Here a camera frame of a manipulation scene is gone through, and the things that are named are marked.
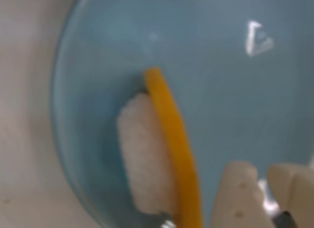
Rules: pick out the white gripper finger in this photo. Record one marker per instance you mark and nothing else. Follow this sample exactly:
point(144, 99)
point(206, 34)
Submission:
point(299, 193)
point(235, 201)

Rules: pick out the blue round dish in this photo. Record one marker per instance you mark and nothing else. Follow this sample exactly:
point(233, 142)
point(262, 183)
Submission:
point(220, 90)

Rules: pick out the yellow egg toy sushi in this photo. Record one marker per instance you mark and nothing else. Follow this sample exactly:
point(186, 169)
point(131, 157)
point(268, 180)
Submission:
point(171, 129)

